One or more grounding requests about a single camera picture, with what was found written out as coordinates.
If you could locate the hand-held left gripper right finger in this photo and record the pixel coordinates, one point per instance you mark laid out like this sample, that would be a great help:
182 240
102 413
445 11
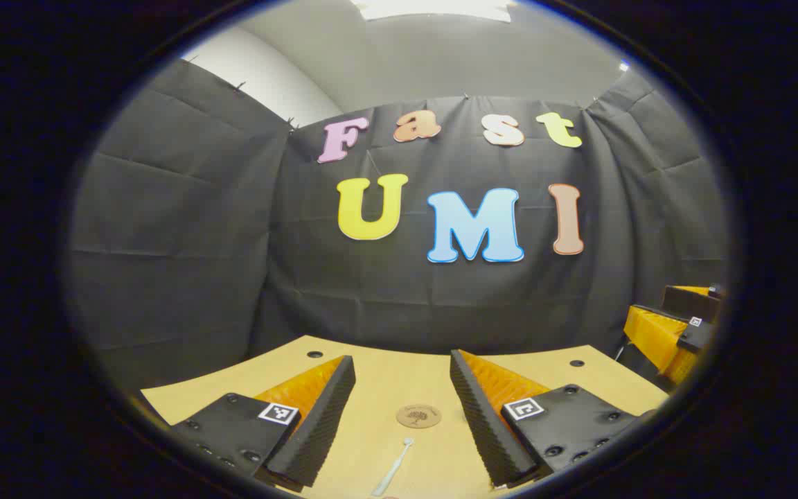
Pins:
482 423

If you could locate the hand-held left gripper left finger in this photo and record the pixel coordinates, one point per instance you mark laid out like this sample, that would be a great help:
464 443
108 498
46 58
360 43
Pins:
319 426

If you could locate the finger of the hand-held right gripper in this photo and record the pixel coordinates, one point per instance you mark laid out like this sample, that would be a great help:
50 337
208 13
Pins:
686 301
652 336

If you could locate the round brown coaster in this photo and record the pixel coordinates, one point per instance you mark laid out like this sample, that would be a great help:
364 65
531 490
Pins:
418 416

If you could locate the white toothbrush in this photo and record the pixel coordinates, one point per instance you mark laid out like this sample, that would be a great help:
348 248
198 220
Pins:
393 468

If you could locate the wooden desktop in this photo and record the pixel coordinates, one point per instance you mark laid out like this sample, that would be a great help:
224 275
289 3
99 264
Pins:
399 378

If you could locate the black backdrop cloth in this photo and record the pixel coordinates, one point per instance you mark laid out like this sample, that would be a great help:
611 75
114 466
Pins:
233 242

